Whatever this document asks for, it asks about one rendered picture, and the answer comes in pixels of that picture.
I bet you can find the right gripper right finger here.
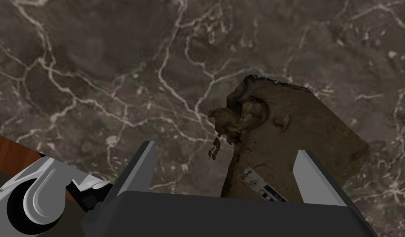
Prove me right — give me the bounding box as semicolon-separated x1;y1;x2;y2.
292;149;357;207

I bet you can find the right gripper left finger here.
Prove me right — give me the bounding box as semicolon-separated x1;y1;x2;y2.
105;140;157;201

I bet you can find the brown bread loaf with label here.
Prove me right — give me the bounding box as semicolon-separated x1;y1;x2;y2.
208;75;370;203

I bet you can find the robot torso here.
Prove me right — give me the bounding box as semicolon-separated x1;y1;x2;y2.
0;155;113;237

